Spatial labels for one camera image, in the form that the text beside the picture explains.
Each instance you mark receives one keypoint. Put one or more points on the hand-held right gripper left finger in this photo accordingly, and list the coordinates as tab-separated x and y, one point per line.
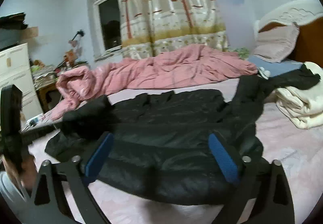
99	157

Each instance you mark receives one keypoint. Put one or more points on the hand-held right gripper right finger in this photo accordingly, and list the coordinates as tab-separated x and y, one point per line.
223	158

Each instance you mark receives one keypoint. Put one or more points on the black down jacket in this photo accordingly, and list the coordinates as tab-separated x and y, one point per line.
164	125

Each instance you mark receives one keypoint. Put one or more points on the person's left hand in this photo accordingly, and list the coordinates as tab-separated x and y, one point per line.
26	173

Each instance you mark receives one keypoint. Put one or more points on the white drawer cabinet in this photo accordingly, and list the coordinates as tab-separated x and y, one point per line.
17	80

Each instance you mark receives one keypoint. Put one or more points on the wooden desk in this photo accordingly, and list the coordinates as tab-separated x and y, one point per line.
48	95

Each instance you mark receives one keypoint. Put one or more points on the cluttered wooden side table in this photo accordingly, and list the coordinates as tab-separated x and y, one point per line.
50	70

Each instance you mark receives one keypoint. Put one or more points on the folded white garment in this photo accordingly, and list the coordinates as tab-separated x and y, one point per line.
297	105

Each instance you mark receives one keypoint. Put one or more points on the small white cloth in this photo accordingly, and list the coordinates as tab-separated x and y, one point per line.
263	72

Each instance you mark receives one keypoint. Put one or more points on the cardboard piece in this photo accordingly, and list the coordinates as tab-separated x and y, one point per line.
32	32

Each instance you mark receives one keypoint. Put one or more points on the dark bags stack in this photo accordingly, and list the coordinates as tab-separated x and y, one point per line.
11	27

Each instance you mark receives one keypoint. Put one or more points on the pink checked quilt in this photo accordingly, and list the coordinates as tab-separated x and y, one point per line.
164	70

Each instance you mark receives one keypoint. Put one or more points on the blue pillow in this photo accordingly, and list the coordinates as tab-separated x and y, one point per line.
280	67

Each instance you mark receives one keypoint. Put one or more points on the green cloth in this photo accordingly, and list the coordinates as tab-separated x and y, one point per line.
241	52

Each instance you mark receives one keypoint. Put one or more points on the pale pink pillow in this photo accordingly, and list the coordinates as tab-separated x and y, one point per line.
276	43

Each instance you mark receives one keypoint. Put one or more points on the white framed window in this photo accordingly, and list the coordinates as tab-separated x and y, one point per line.
109	17

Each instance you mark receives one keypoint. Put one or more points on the white and wooden headboard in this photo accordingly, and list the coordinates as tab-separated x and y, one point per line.
310	34

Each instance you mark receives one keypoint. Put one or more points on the tree print curtain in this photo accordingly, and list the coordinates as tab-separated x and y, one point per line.
166	4

